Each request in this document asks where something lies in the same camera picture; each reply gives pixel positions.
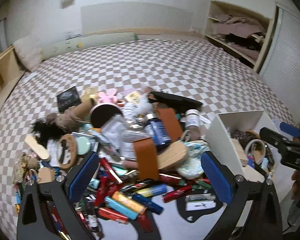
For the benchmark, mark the green bolster pillow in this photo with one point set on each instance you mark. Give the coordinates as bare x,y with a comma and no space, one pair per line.
90,41

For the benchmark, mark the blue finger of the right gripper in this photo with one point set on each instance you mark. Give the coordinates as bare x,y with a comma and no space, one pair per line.
290,129

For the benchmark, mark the black fuzzy ball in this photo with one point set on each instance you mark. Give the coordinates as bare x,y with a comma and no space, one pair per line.
44,131

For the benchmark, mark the checkered bed sheet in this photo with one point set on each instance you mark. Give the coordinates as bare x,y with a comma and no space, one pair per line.
193,69

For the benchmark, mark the wooden side shelf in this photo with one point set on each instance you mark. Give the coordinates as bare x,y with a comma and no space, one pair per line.
10,73

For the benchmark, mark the brown leather loop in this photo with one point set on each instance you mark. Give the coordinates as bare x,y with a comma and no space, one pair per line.
146,155

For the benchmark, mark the white labelled jar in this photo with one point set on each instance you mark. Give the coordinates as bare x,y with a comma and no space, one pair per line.
193,123

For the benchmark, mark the masking tape roll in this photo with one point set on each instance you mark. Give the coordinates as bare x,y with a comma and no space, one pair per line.
256,149

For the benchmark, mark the white storage box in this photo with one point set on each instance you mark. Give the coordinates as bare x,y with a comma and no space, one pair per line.
245,126

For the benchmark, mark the pink bunny clip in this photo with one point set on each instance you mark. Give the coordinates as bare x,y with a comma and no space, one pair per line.
109,96

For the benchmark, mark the striped wooden oval piece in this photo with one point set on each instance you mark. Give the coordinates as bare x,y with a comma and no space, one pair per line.
173,155

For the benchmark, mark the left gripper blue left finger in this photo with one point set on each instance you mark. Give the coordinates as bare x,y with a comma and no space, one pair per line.
79,177

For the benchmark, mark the pink round container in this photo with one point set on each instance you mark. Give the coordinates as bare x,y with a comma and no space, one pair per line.
102,113

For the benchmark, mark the white fluffy pillow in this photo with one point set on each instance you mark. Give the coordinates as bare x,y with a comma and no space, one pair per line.
29,52

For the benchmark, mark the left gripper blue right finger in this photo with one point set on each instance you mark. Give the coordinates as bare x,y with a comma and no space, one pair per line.
220,177

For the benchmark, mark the wall shelf with clothes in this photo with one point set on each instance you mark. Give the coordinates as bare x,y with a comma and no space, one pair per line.
241,32

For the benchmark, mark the black felt pouch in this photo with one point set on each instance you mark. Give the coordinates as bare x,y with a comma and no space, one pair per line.
180,104

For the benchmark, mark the light wooden block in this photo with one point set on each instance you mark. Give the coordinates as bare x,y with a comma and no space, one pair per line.
240,151

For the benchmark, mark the black small box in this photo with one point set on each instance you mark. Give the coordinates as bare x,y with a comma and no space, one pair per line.
67,99

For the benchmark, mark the twine spool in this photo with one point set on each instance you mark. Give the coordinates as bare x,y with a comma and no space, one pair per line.
68,121

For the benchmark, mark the blue floral fabric pouch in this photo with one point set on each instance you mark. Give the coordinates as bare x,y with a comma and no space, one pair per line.
191,167

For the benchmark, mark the blue supplement bottle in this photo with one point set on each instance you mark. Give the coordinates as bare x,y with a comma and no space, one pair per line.
156,130

